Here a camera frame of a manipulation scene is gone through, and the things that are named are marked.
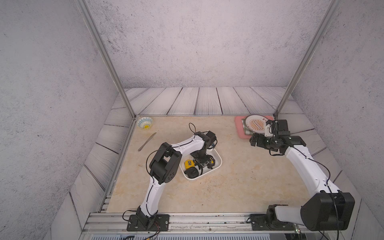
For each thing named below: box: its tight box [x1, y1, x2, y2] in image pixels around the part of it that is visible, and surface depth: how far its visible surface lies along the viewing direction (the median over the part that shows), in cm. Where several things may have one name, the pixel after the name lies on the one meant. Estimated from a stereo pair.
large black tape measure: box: [184, 166, 199, 179], surface depth 88 cm
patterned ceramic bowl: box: [136, 116, 154, 130], surface depth 117 cm
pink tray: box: [234, 115, 275, 139], surface depth 117 cm
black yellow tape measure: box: [207, 157, 216, 169], surface depth 93 cm
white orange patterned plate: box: [244, 114, 268, 133], surface depth 117 cm
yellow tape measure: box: [185, 159, 195, 170], surface depth 94 cm
